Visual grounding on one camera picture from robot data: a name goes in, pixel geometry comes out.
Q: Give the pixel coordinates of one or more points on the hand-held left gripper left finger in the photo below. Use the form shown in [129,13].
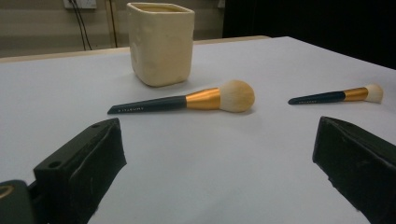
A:
[77,174]

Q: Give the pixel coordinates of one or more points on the white table mat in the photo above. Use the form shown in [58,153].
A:
[199,171]

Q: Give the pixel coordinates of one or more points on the black curtain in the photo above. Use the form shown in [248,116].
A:
[311,21]

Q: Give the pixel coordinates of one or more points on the cream square cup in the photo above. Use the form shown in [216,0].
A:
[160,46]

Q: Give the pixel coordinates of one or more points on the small makeup brush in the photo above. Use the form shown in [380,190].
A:
[323,97]

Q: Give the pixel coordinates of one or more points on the white wall socket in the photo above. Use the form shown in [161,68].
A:
[87,3]

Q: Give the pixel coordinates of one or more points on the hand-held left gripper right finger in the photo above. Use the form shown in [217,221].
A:
[361,168]

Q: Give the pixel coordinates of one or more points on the wooden spoon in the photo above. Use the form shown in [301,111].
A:
[149,106]

